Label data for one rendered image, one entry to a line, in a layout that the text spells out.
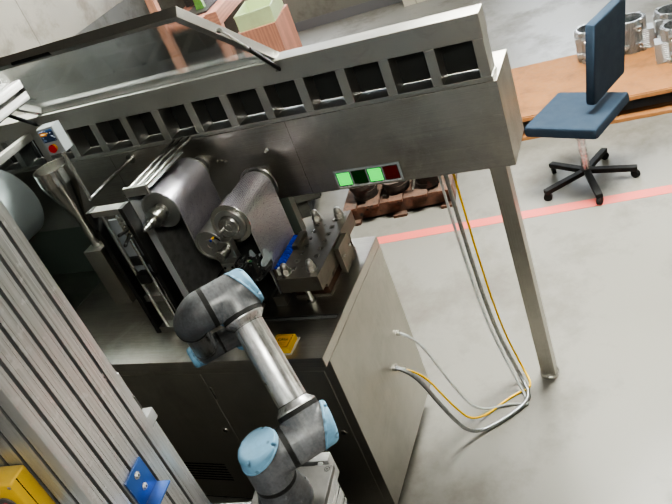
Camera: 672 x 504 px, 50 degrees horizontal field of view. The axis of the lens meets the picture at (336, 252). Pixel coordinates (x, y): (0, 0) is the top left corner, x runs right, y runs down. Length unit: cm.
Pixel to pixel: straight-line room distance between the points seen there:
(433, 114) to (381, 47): 27
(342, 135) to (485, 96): 51
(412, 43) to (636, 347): 171
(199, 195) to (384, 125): 71
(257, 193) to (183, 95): 46
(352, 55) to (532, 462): 166
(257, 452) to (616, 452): 154
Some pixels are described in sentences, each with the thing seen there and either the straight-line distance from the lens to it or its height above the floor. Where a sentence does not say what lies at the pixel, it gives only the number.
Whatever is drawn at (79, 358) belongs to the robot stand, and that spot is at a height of 155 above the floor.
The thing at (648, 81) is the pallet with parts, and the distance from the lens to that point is 516.
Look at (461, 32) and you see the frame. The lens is 228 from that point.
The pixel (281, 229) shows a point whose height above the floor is 110.
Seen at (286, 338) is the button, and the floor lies 92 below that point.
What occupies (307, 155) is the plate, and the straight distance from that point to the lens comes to 261.
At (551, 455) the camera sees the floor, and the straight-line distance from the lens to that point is 300.
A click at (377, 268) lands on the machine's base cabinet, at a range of 274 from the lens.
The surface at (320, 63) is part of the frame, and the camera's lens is 243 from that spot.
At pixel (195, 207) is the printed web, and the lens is 262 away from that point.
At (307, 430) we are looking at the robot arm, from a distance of 190.
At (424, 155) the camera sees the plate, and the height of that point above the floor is 123.
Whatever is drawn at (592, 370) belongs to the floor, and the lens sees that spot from 328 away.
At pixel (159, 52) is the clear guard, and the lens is 242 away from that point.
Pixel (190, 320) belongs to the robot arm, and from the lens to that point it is 195.
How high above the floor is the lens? 230
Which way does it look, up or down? 31 degrees down
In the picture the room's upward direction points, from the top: 22 degrees counter-clockwise
